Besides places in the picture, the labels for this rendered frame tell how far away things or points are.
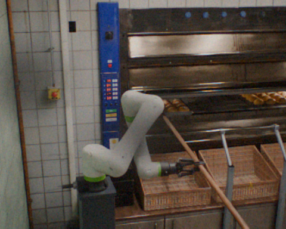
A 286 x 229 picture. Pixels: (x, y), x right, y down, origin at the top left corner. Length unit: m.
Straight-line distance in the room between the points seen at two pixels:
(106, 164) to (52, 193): 1.61
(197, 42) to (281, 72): 0.85
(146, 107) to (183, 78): 1.27
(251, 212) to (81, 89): 1.73
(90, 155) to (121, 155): 0.18
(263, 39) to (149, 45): 1.01
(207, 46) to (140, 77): 0.62
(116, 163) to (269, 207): 1.83
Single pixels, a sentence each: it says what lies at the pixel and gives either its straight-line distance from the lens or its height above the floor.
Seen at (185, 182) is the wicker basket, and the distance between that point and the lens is 3.74.
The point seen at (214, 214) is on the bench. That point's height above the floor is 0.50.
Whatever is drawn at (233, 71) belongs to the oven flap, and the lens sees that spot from 3.67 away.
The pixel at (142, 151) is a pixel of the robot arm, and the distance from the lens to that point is 2.58.
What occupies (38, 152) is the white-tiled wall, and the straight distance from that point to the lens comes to 3.55.
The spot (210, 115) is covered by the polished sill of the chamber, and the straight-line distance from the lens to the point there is 3.69.
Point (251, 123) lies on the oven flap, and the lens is 3.91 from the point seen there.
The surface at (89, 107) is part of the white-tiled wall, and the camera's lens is 3.42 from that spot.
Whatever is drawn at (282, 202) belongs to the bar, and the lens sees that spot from 3.62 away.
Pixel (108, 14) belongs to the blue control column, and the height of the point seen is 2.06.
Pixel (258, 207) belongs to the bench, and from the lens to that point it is 3.62.
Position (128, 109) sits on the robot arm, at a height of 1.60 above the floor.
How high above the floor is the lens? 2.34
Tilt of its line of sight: 19 degrees down
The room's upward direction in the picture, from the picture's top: straight up
